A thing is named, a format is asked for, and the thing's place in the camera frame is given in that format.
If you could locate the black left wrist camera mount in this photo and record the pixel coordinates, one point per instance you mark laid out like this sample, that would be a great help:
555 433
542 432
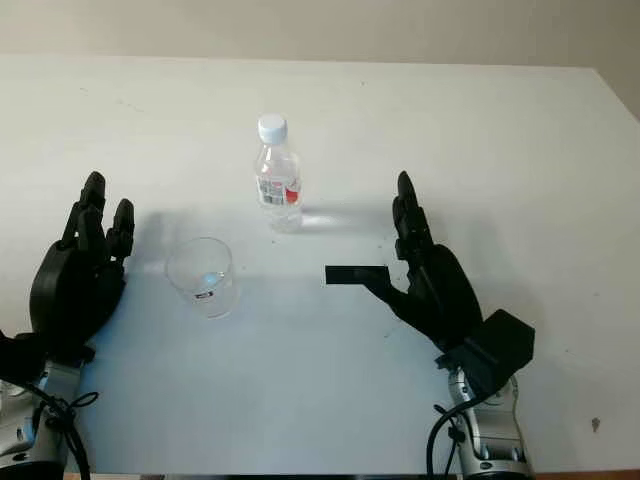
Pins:
30 357

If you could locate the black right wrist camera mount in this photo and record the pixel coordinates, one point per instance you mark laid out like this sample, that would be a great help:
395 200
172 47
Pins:
500 345

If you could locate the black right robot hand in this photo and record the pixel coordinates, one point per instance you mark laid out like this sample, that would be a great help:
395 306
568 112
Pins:
445 295

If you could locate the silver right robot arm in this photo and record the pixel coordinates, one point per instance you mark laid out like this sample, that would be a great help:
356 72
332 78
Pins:
492 440

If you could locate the clear plastic cup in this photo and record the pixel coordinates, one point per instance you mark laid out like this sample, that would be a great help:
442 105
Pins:
205 295

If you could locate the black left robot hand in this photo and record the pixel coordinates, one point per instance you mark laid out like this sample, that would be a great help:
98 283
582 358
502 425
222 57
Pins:
70 290

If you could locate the clear plastic water bottle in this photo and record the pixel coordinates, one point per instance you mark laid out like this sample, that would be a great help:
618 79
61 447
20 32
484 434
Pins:
280 190

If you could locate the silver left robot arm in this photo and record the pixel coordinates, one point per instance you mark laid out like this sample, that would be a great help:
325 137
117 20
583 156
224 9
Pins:
50 450

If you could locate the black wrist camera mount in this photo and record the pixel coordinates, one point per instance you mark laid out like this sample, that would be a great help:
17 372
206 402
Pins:
500 345
30 357

